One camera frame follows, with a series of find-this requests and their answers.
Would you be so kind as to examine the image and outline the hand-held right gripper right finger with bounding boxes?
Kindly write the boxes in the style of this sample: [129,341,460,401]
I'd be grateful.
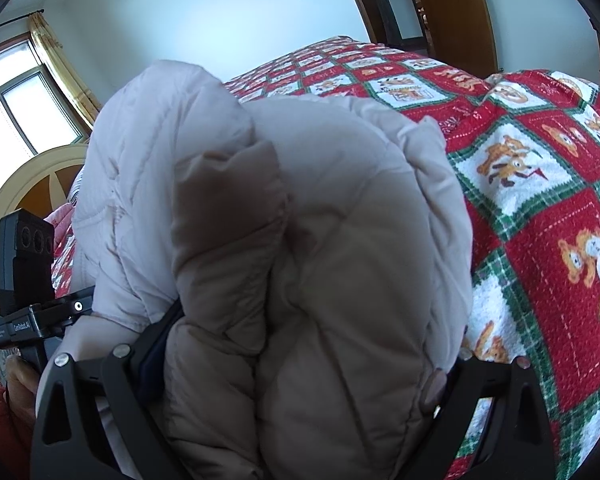
[420,347,557,480]

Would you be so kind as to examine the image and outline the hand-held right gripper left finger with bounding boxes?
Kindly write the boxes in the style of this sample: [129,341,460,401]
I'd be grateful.
[30,305,187,480]

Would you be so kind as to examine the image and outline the beige puffer jacket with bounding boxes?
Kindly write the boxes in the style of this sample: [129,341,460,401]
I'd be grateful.
[35,59,477,480]

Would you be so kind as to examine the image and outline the person's left forearm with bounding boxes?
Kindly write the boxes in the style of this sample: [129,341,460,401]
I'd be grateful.
[0,382,35,480]

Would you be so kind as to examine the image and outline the person's left hand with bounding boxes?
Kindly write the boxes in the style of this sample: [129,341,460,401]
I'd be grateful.
[4,354,43,428]

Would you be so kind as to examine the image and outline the pink cloth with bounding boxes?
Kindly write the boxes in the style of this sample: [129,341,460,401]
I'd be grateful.
[45,204,77,233]

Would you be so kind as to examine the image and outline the cream wooden headboard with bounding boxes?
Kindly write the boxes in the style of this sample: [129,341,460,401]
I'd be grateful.
[0,143,89,222]

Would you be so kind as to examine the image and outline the window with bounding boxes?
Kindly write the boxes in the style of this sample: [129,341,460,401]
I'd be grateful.
[0,37,90,203]

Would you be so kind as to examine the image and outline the yellow curtain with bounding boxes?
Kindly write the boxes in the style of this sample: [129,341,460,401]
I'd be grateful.
[26,11,104,134]

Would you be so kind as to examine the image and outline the red checked printed blanket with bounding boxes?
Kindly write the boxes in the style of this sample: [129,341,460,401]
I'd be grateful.
[50,35,600,480]

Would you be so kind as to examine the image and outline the curtain rod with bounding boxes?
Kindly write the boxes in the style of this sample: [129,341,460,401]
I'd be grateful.
[0,8,47,32]

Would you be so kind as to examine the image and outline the brown wooden door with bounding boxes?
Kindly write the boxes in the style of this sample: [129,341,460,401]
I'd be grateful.
[397,0,499,77]

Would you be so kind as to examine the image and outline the dark wooden door frame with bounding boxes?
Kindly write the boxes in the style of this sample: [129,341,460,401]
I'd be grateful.
[336,0,433,55]

